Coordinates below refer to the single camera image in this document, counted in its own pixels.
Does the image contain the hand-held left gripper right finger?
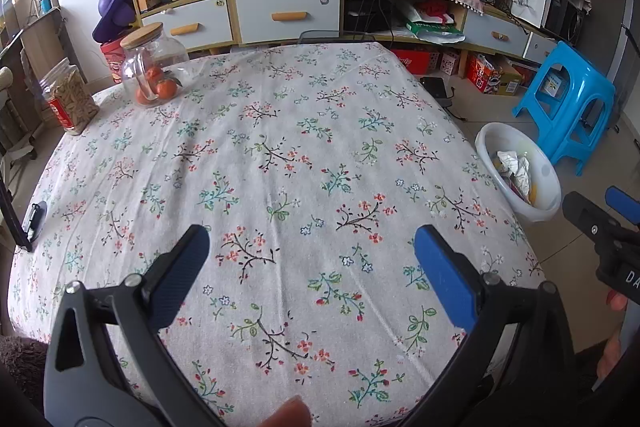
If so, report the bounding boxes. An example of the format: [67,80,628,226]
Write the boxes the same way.
[414,224,587,427]

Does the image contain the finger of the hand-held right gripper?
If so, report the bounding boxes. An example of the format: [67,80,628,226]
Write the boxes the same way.
[561,191,632,254]
[604,186,640,226]

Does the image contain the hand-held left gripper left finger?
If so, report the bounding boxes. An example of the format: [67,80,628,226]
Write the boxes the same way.
[42,223,226,427]

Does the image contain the white plastic bucket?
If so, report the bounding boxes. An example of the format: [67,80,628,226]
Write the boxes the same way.
[475,122,563,224]

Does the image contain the silver wrapper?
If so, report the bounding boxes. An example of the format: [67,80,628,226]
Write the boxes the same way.
[494,149,532,196]

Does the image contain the person's right hand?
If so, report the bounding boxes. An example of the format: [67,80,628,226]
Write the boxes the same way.
[596,289,630,381]

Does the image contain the person's left hand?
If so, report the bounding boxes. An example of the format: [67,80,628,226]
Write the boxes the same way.
[260,394,314,427]

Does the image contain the blue plastic stool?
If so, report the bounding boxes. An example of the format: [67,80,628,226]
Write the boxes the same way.
[511,41,617,176]

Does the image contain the black clip device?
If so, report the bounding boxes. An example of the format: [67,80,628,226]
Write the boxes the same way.
[22,201,49,244]

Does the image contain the brown cardboard box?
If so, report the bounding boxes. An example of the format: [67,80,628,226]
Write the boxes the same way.
[492,57,527,96]

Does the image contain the floral tablecloth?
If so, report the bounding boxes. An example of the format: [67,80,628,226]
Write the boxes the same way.
[7,41,547,427]

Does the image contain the colourful cardboard box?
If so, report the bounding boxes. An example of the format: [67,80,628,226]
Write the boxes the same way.
[465,54,502,96]

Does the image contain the brown fuzzy cushion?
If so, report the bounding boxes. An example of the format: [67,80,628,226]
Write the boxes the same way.
[0,334,51,410]

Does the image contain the black charger box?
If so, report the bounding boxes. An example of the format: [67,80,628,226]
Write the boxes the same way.
[419,77,449,99]

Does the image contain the black microwave oven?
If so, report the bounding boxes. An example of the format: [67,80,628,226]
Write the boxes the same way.
[545,0,587,44]

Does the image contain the plastic jar with red label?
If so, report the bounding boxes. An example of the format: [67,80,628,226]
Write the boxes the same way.
[39,57,101,136]

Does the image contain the red shoe box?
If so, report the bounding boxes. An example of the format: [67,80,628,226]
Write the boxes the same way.
[390,47,442,76]

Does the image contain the red bag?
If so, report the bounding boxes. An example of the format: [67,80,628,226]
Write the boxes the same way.
[100,39,126,86]

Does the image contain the glass jar with wooden lid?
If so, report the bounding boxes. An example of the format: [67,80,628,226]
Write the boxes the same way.
[120,22,191,108]

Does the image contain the green and white bag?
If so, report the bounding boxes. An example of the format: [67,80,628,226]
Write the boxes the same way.
[405,19,466,44]

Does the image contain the purple hat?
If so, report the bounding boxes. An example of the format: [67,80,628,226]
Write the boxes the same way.
[92,0,139,44]

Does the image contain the wooden side rack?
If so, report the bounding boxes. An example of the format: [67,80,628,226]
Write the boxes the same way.
[0,0,77,160]

